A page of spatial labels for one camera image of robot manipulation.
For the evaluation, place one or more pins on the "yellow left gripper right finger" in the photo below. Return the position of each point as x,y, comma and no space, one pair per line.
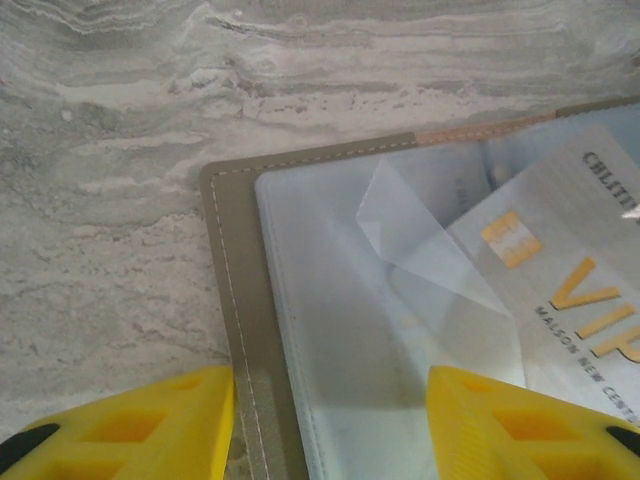
525,435

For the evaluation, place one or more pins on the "taupe leather card holder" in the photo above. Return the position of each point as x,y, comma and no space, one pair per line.
230,250

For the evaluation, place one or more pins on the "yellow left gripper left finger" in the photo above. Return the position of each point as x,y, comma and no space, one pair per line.
125,435

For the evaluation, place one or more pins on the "white VIP card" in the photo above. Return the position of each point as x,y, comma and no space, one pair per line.
575,250

